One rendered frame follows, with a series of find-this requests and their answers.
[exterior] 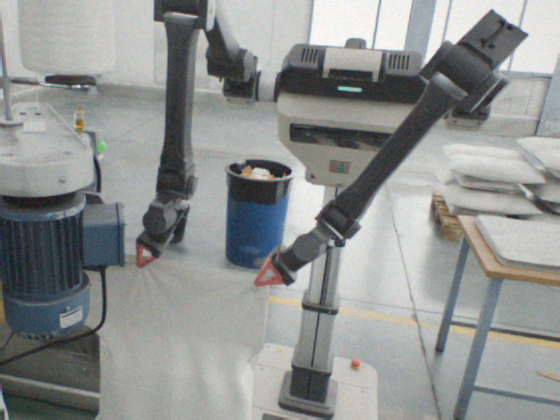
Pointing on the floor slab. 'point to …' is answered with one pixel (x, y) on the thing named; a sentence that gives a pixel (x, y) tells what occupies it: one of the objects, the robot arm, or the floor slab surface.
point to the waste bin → (255, 211)
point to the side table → (488, 315)
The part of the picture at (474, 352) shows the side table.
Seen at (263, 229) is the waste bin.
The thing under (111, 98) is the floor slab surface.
